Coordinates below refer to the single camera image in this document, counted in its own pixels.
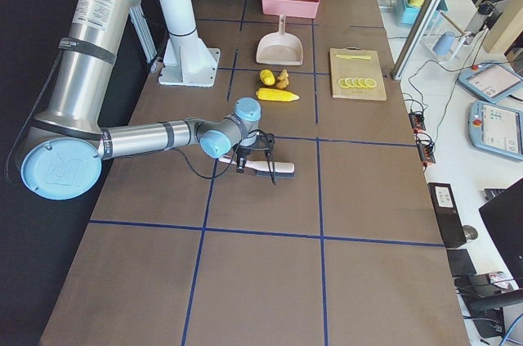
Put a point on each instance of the blue plastic cup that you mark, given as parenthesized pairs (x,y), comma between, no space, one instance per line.
(443,44)

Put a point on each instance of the aluminium frame post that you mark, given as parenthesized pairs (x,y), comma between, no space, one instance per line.
(415,34)

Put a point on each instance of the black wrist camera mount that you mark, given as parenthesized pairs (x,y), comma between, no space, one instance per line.
(265,142)

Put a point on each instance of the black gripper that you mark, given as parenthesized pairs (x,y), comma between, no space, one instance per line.
(243,154)

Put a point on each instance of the yellow toy potato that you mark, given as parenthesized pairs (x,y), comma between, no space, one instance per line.
(267,77)

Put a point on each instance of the blue teach pendant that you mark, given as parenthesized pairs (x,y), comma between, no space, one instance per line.
(496,129)
(490,81)

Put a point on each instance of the white hand brush black bristles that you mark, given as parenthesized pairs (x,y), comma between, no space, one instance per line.
(264,168)

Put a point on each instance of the wooden cutting board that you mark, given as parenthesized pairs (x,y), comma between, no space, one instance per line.
(342,69)

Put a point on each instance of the near blue teach pendant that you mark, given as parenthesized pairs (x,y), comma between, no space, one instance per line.
(496,129)

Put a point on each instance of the yellow toy corn cob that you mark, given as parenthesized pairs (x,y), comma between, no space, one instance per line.
(274,94)

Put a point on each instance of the orange black connector block near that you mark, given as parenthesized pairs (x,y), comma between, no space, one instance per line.
(426,150)

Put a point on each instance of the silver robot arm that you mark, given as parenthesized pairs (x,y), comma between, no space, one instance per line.
(63,154)

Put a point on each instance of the far blue teach pendant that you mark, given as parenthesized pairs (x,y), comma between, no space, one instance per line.
(490,81)

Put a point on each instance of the orange black connector block far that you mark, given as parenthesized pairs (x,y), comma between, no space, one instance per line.
(417,121)

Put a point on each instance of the beige plastic dustpan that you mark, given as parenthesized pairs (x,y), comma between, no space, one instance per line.
(280,48)

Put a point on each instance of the white central mounting post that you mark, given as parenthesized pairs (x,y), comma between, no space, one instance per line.
(187,60)

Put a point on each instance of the black rectangular box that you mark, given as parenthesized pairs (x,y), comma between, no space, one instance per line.
(446,212)

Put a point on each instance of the brown toy ginger root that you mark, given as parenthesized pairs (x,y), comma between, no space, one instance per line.
(282,80)

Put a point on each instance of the black monitor corner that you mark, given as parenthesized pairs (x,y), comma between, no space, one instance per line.
(502,216)

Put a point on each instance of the orange black connector block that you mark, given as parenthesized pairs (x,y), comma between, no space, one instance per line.
(426,150)
(417,121)

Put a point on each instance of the clear rack with wooden dowel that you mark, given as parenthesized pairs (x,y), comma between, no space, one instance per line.
(439,24)

